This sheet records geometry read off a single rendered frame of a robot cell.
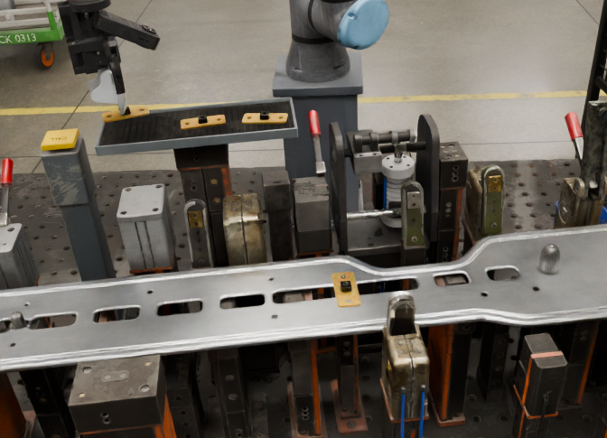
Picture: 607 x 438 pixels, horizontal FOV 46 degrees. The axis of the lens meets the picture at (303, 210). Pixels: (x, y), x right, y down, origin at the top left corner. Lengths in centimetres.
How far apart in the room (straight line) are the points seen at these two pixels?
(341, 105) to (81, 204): 62
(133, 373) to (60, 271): 83
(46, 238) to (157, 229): 78
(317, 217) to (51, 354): 50
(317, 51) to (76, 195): 62
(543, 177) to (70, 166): 128
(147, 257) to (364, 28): 64
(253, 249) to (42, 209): 98
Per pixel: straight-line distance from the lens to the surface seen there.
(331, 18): 150
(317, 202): 125
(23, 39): 501
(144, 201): 125
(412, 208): 125
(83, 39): 129
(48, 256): 191
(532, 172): 210
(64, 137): 140
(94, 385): 105
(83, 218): 146
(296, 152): 171
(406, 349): 101
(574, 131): 140
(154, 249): 125
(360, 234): 135
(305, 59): 163
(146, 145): 131
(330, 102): 164
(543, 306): 118
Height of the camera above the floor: 176
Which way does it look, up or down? 34 degrees down
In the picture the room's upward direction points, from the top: 4 degrees counter-clockwise
